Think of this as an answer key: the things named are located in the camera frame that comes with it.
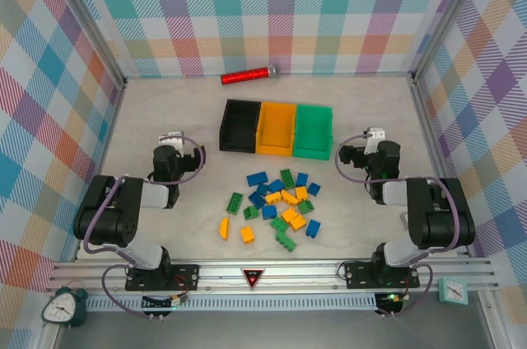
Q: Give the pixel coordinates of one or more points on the blue lego brick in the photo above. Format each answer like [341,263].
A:
[256,178]
[314,188]
[256,200]
[276,185]
[301,179]
[269,211]
[313,229]
[262,189]

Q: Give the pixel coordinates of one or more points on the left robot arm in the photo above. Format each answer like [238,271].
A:
[156,196]

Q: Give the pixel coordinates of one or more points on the yellow curved lego brick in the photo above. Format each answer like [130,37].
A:
[224,227]

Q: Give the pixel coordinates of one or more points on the aluminium frame post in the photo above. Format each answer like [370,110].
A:
[88,15]
[445,15]

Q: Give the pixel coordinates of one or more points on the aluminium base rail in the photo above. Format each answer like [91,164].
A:
[288,271]

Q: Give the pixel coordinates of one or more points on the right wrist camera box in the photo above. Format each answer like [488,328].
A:
[376,135]

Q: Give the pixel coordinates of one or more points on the yellow plastic bin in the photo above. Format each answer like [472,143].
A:
[276,127]

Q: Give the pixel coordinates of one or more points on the green plastic bin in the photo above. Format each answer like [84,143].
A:
[313,131]

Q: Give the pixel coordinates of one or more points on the black connector board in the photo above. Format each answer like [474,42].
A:
[158,303]
[391,299]

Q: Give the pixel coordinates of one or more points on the dark green alarm clock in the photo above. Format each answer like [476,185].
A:
[57,312]

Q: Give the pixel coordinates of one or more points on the black plastic bin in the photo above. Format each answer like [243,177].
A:
[241,127]

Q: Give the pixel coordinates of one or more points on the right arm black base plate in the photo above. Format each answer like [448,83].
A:
[358,275]

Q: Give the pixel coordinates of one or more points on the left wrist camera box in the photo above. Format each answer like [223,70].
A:
[173,138]

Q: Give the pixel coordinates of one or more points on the aluminium side rail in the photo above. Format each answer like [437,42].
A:
[429,127]

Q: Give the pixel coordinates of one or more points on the mint square clock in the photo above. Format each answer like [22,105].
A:
[453,291]

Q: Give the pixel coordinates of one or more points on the long green lego brick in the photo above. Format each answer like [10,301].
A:
[234,203]
[287,178]
[285,240]

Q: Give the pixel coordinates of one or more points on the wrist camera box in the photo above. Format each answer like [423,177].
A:
[376,135]
[173,138]

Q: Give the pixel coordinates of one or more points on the red glitter toy microphone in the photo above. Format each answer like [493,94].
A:
[243,77]

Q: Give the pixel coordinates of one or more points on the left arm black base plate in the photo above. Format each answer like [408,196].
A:
[185,275]

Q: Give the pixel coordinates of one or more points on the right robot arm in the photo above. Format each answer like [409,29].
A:
[395,192]

